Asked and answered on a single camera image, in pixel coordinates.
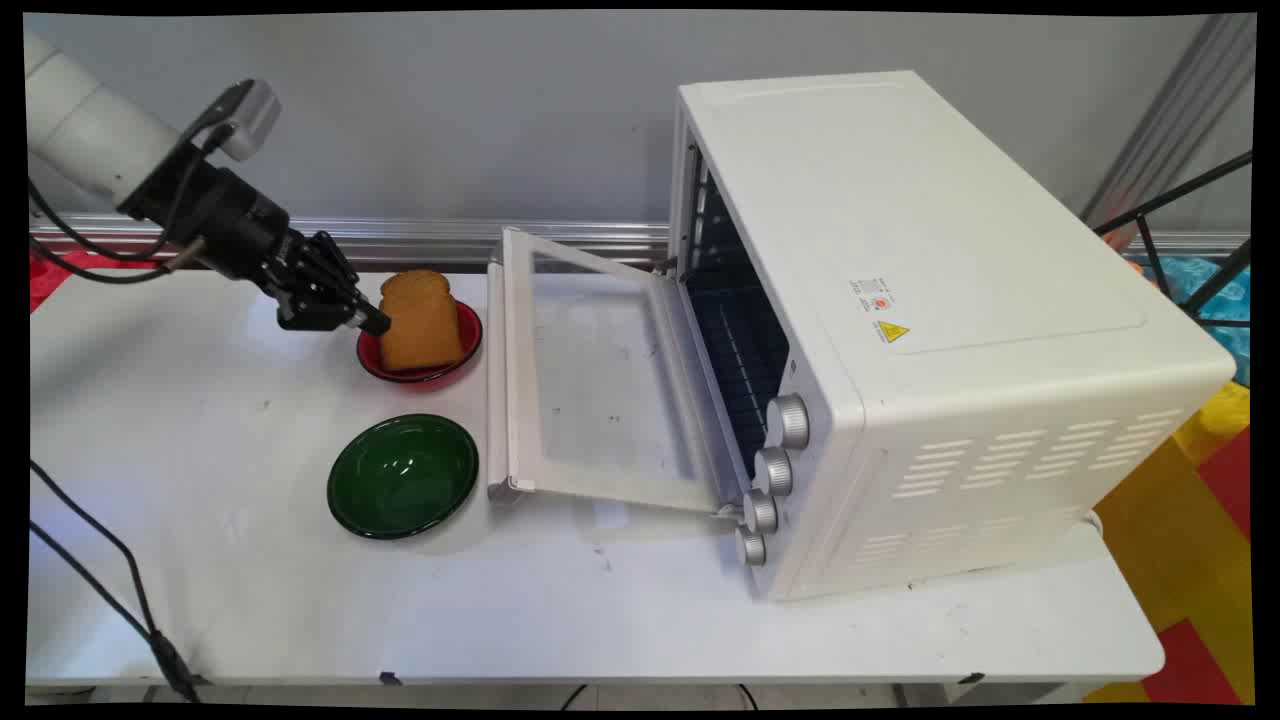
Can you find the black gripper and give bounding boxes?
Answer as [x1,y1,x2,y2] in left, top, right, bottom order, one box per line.
[118,158,392,337]

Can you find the brown toast bread slice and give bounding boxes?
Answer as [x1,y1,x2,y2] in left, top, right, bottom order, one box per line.
[377,269,465,373]

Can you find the red plate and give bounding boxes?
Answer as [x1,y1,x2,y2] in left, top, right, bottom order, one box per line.
[356,299,484,385]

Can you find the green bowl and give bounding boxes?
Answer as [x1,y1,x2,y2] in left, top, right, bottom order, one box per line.
[327,414,480,541]

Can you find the glass oven door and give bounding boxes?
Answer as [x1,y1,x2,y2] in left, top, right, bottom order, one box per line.
[486,227,746,517]

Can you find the white toaster oven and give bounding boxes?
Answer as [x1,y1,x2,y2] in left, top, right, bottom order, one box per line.
[667,70,1238,603]

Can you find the black tripod stand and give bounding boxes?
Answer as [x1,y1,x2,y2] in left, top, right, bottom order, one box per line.
[1092,150,1255,331]

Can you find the aluminium rail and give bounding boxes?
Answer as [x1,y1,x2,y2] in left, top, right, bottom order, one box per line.
[30,212,673,271]

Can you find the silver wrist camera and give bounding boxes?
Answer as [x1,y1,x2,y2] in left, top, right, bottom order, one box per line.
[205,79,282,163]

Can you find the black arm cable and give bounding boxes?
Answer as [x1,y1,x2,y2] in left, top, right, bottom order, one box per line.
[27,120,233,285]

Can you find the black table cable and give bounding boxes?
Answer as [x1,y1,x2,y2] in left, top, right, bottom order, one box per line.
[28,460,206,703]

